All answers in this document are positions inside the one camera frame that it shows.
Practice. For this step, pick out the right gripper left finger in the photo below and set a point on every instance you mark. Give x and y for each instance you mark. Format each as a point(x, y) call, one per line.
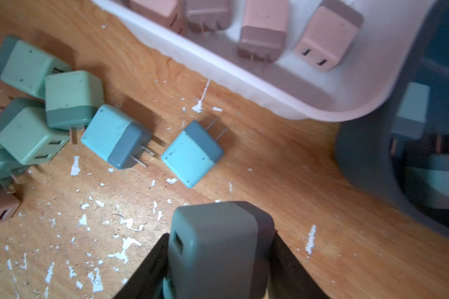
point(147, 281)

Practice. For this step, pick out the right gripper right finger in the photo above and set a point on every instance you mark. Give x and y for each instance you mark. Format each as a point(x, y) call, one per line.
point(288, 279)

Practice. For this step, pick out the blue plug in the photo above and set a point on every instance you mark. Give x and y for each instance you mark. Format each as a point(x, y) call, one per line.
point(411, 116)
point(219, 251)
point(426, 180)
point(118, 139)
point(192, 154)

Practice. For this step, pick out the dark blue storage box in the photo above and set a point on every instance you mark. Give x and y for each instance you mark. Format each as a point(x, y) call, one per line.
point(400, 152)

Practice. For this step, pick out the white storage box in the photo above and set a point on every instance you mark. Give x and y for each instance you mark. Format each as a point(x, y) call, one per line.
point(289, 87)

